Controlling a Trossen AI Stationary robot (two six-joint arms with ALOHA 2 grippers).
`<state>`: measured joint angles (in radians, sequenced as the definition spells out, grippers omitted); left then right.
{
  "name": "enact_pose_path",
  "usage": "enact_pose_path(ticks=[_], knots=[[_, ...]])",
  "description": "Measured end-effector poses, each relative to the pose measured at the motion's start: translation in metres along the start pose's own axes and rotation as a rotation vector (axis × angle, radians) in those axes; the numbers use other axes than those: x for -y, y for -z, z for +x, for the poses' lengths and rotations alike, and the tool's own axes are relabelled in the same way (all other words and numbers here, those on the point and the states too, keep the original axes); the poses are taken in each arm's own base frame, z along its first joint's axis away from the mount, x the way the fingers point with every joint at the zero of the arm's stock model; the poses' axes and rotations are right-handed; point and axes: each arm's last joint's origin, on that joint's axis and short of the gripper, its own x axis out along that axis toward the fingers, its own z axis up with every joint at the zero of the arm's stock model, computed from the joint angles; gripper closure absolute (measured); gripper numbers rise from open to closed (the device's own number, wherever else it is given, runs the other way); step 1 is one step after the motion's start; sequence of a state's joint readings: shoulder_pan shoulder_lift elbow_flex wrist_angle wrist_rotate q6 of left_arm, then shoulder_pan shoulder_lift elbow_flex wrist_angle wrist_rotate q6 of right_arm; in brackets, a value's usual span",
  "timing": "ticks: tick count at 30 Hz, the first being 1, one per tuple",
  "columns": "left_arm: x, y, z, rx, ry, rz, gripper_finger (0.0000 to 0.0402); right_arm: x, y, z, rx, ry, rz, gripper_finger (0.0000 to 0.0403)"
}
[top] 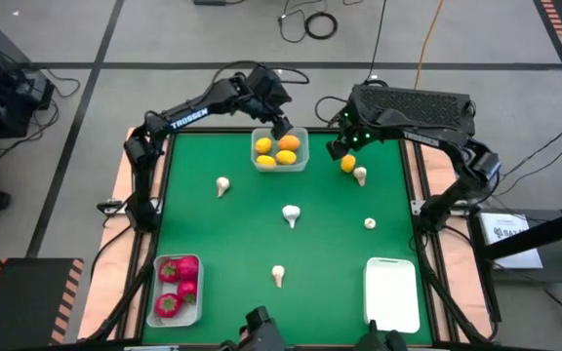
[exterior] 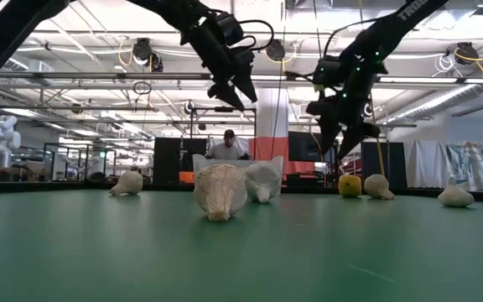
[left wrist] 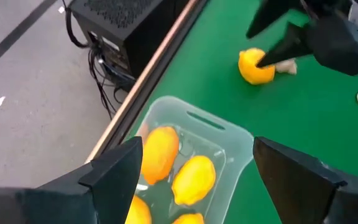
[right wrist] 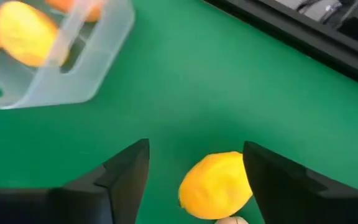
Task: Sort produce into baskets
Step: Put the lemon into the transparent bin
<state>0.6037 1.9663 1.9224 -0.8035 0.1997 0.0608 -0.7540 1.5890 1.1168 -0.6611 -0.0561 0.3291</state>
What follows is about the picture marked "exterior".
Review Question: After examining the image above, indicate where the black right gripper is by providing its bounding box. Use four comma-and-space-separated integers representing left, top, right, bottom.
306, 40, 389, 161

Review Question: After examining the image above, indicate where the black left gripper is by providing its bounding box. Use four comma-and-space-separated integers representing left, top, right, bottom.
181, 11, 259, 112

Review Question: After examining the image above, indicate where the yellow toy lemon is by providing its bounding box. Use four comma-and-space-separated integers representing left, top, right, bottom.
337, 174, 363, 199

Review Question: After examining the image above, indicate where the white toy garlic bulb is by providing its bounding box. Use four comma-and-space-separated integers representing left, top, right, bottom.
244, 161, 283, 205

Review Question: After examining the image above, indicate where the beige toy garlic bulb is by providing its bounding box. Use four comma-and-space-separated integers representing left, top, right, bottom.
437, 175, 475, 208
108, 169, 144, 197
192, 163, 249, 223
363, 173, 396, 201

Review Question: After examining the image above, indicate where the black monitor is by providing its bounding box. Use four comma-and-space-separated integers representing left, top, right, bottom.
288, 131, 335, 164

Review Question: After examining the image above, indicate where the long ceiling light strip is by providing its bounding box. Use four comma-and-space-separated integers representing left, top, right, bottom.
377, 76, 483, 85
249, 73, 322, 83

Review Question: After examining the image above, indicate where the white and orange column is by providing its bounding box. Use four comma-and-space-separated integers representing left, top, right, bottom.
249, 86, 291, 175

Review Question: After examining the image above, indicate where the black partition panel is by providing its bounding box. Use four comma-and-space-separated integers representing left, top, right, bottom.
153, 137, 208, 185
361, 141, 408, 190

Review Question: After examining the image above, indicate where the person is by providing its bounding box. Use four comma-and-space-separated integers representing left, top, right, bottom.
205, 128, 252, 161

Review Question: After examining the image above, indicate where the clear plastic bin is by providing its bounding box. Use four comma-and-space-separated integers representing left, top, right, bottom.
191, 153, 285, 196

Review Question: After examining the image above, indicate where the white cloth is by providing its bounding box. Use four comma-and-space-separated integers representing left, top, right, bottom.
404, 140, 450, 190

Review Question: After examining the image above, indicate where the blue patterned cloth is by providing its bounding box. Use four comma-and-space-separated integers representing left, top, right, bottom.
446, 140, 483, 193

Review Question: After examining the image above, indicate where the green table mat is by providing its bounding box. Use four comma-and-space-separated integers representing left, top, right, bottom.
0, 188, 483, 302

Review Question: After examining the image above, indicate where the black metal frame stand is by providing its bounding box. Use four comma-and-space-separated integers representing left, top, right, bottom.
189, 106, 258, 161

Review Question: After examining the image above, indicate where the yellow cable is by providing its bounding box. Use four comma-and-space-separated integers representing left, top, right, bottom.
357, 0, 387, 177

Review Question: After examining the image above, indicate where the black ceiling cable reel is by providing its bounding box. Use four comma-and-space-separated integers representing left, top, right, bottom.
454, 41, 480, 66
132, 37, 165, 73
265, 39, 287, 63

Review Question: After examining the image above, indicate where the black cable loop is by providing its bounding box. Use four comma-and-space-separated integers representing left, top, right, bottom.
132, 81, 153, 96

